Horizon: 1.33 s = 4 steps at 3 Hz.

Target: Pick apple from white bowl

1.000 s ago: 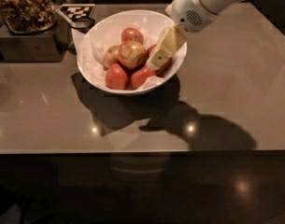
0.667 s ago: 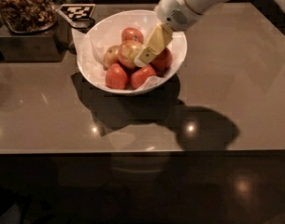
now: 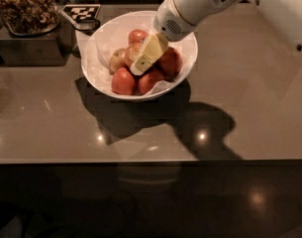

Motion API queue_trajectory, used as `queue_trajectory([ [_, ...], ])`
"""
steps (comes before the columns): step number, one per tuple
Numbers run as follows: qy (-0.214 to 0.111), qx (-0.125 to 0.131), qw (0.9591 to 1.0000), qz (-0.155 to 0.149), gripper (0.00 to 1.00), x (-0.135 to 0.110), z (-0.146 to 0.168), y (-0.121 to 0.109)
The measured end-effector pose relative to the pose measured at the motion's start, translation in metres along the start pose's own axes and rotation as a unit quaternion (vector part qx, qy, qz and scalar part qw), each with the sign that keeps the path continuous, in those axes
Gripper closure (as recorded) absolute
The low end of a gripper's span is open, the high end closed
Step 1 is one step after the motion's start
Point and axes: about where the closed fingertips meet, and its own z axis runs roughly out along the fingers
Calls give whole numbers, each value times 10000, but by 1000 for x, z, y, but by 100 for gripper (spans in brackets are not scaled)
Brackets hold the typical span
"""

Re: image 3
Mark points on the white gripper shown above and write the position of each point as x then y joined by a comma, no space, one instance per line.
169,21

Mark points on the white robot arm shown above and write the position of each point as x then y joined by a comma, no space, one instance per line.
284,15

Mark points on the red apple back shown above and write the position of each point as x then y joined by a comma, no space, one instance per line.
137,36

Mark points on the red apple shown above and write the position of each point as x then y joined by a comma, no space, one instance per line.
171,62
137,36
148,80
123,82

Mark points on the large yellow-red top apple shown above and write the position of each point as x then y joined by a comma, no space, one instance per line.
131,53

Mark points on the red apple right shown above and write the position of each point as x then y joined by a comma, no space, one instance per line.
171,62

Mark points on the red apple front middle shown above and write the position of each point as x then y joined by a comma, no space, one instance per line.
148,80

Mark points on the pale green apple left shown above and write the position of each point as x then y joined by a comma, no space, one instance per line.
117,60

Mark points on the red apple front left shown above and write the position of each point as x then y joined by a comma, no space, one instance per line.
123,82

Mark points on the white bowl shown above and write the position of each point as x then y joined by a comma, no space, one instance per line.
101,40

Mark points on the black white marker tag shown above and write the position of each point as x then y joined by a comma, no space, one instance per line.
81,12

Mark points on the glass jar of granola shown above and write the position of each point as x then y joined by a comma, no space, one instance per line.
25,18

